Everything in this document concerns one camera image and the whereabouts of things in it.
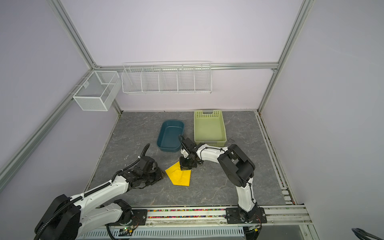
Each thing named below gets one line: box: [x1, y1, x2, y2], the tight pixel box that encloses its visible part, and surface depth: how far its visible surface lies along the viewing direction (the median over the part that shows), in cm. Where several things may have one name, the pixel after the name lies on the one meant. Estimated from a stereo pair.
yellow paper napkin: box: [165, 161, 192, 187], surface depth 89 cm
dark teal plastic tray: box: [157, 120, 184, 152], surface depth 108 cm
